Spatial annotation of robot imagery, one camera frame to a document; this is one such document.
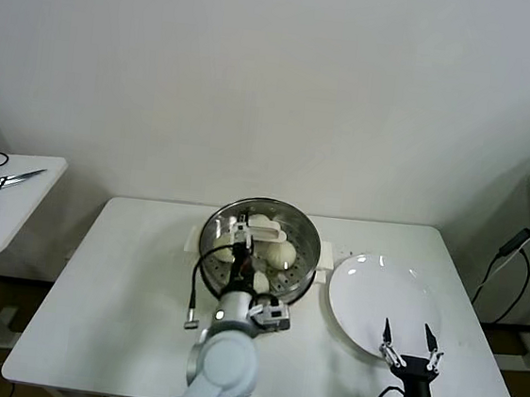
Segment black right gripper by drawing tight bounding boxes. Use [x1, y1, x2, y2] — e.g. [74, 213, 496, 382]
[373, 317, 450, 397]

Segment glass lid white handle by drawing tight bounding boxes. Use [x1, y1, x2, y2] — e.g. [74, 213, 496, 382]
[194, 192, 327, 309]

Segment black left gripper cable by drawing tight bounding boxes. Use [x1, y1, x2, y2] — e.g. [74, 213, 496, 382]
[183, 240, 242, 337]

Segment white round plate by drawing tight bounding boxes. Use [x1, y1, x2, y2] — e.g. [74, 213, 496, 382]
[322, 250, 450, 368]

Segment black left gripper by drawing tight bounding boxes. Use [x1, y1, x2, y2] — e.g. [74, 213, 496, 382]
[223, 211, 260, 294]

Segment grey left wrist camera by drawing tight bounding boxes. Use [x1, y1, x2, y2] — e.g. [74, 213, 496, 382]
[248, 294, 293, 335]

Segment white side table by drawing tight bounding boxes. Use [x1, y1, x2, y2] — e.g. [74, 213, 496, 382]
[0, 150, 70, 369]

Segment scissors with dark handle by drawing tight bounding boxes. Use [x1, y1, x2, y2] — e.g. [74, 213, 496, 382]
[0, 163, 49, 201]

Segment steel steamer basket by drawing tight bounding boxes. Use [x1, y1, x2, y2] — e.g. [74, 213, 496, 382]
[180, 189, 341, 311]

